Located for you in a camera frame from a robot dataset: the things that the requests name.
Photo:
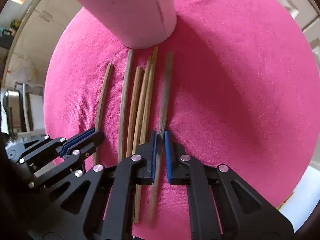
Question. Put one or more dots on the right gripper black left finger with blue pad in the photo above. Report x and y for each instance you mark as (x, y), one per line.
(108, 206)

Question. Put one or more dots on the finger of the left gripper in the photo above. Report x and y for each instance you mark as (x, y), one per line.
(77, 139)
(72, 170)

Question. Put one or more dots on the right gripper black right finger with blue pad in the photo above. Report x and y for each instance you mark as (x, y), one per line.
(221, 204)

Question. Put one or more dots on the dark grey wooden chopstick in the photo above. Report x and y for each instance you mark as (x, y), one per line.
(162, 126)

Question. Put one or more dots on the leftmost wooden chopstick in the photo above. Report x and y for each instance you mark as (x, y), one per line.
(102, 97)

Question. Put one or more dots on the light brown wooden chopstick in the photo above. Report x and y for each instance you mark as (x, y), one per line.
(133, 110)

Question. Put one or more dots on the dark brown wooden chopstick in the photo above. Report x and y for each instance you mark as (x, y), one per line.
(123, 103)

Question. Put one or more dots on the long tan wooden chopstick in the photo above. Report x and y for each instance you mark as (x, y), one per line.
(148, 98)

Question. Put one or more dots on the pink round tablecloth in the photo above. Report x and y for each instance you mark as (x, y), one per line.
(244, 89)

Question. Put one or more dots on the pink white cup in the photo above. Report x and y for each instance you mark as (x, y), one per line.
(137, 24)

